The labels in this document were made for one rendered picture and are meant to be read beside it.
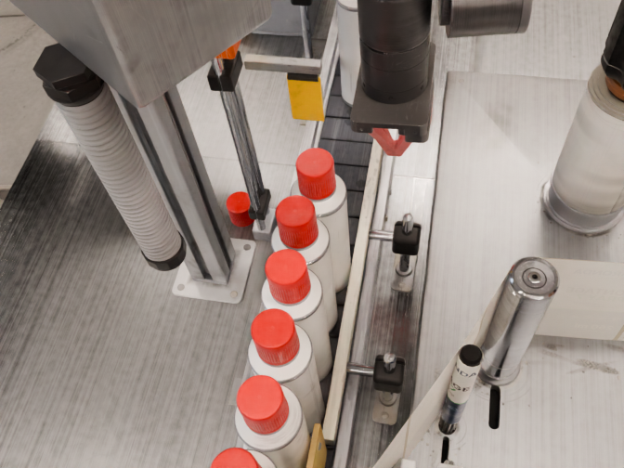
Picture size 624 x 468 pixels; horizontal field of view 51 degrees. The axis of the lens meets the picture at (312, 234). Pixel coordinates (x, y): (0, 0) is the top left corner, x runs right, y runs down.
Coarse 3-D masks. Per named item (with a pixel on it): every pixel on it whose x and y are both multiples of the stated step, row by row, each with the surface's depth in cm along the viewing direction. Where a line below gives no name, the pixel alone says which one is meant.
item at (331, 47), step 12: (336, 12) 84; (336, 24) 83; (336, 36) 82; (336, 48) 82; (324, 60) 80; (324, 72) 78; (324, 84) 77; (324, 96) 77; (312, 132) 74; (312, 144) 73; (252, 372) 59
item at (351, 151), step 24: (336, 72) 90; (336, 96) 88; (336, 120) 85; (336, 144) 83; (360, 144) 83; (336, 168) 81; (360, 168) 81; (360, 192) 79; (360, 288) 72; (336, 336) 69
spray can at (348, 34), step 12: (336, 0) 74; (348, 0) 72; (348, 12) 73; (348, 24) 75; (348, 36) 76; (348, 48) 78; (348, 60) 79; (348, 72) 81; (348, 84) 83; (348, 96) 85
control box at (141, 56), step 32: (32, 0) 33; (64, 0) 29; (96, 0) 27; (128, 0) 28; (160, 0) 29; (192, 0) 31; (224, 0) 32; (256, 0) 34; (64, 32) 33; (96, 32) 29; (128, 32) 29; (160, 32) 30; (192, 32) 32; (224, 32) 33; (96, 64) 32; (128, 64) 30; (160, 64) 31; (192, 64) 33; (128, 96) 32; (160, 96) 33
